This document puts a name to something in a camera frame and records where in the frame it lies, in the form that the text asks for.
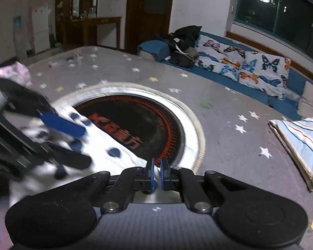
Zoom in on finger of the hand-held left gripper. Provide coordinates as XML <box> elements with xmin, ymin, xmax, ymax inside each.
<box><xmin>34</xmin><ymin>141</ymin><xmax>92</xmax><ymax>170</ymax></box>
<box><xmin>29</xmin><ymin>94</ymin><xmax>85</xmax><ymax>138</ymax></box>

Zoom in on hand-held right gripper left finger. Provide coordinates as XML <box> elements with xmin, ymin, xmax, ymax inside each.
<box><xmin>68</xmin><ymin>158</ymin><xmax>157</xmax><ymax>213</ymax></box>

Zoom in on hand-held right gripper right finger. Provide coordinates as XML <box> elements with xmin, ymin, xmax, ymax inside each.
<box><xmin>160</xmin><ymin>158</ymin><xmax>253</xmax><ymax>213</ymax></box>

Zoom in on white polka dot pants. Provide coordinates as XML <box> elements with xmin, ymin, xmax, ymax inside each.
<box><xmin>9</xmin><ymin>111</ymin><xmax>157</xmax><ymax>206</ymax></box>

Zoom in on round induction cooker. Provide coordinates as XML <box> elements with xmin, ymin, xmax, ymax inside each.
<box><xmin>52</xmin><ymin>83</ymin><xmax>206</xmax><ymax>174</ymax></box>

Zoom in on pink cloth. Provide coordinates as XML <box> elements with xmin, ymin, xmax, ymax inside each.
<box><xmin>0</xmin><ymin>62</ymin><xmax>32</xmax><ymax>87</ymax></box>

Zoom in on grey star print tablecloth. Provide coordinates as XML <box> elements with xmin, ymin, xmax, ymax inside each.
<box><xmin>0</xmin><ymin>45</ymin><xmax>313</xmax><ymax>250</ymax></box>

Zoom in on water dispenser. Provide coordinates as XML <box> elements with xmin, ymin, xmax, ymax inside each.
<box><xmin>13</xmin><ymin>15</ymin><xmax>29</xmax><ymax>57</ymax></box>

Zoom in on white fridge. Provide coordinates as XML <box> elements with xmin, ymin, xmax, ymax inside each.
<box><xmin>31</xmin><ymin>3</ymin><xmax>52</xmax><ymax>53</ymax></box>

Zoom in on wooden display cabinet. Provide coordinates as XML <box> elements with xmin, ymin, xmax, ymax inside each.
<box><xmin>54</xmin><ymin>0</ymin><xmax>100</xmax><ymax>48</ymax></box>

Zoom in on wooden desk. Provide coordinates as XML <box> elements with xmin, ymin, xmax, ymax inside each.
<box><xmin>72</xmin><ymin>16</ymin><xmax>122</xmax><ymax>50</ymax></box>

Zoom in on blue folded cushion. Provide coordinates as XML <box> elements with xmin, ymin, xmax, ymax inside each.
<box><xmin>137</xmin><ymin>41</ymin><xmax>170</xmax><ymax>62</ymax></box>

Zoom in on blue sofa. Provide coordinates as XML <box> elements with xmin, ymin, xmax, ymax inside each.
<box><xmin>137</xmin><ymin>31</ymin><xmax>313</xmax><ymax>121</ymax></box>

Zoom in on olive green bag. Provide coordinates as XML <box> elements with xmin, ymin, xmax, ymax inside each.
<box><xmin>168</xmin><ymin>46</ymin><xmax>199</xmax><ymax>69</ymax></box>

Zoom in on brown glass panel door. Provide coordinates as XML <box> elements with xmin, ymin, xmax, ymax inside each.
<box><xmin>125</xmin><ymin>0</ymin><xmax>176</xmax><ymax>56</ymax></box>

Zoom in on striped folded cloth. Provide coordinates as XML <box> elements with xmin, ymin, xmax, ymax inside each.
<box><xmin>268</xmin><ymin>117</ymin><xmax>313</xmax><ymax>192</ymax></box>

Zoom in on window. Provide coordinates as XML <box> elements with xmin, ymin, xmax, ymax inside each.
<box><xmin>231</xmin><ymin>0</ymin><xmax>313</xmax><ymax>54</ymax></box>

